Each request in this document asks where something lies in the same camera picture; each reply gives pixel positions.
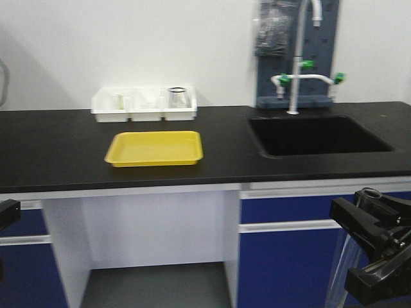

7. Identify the blue cabinet door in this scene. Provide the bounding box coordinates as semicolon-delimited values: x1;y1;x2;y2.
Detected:
236;228;346;307
1;209;67;307

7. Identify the yellow plastic tray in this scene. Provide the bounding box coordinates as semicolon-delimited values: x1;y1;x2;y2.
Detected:
105;131;204;167

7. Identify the white gooseneck lab faucet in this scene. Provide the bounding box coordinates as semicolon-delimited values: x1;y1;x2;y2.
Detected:
271;1;345;115

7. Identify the clear beaker with green stick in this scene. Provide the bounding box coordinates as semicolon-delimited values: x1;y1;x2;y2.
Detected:
116;93;125;110

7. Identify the blue-grey pegboard drying rack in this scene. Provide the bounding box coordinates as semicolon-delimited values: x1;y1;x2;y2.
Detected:
256;1;339;111

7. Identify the blue cabinet drawer front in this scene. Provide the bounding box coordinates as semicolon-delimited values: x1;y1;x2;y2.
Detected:
240;194;354;224

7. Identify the blue cabinet door right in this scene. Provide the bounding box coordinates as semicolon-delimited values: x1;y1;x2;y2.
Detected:
236;228;346;307

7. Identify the white left storage bin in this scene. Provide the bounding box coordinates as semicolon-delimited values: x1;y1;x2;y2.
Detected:
91;87;132;123

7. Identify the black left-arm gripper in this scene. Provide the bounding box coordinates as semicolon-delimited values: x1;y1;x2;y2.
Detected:
0;199;21;230

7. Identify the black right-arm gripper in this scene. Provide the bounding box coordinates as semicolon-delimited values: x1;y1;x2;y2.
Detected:
329;191;410;305

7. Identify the black wire tripod stand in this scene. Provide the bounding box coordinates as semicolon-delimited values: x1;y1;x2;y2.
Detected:
168;87;189;108

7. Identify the clear plastic bag of pegs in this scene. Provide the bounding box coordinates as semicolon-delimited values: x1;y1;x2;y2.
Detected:
254;1;297;56

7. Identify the black lab sink basin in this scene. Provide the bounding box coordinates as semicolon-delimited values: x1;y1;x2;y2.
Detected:
248;115;394;158

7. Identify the white middle storage bin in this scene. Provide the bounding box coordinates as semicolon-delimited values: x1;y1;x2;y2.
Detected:
129;87;163;122

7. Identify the white right storage bin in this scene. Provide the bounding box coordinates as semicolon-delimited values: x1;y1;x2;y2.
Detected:
162;86;197;121

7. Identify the blue cabinet door left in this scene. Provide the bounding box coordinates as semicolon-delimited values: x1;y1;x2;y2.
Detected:
1;209;67;307

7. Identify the white storage bin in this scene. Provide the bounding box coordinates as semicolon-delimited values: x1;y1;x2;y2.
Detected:
91;87;132;123
162;86;197;121
129;87;163;122

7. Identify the tall clear test tube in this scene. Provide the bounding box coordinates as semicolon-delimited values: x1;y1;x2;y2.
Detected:
324;187;377;307

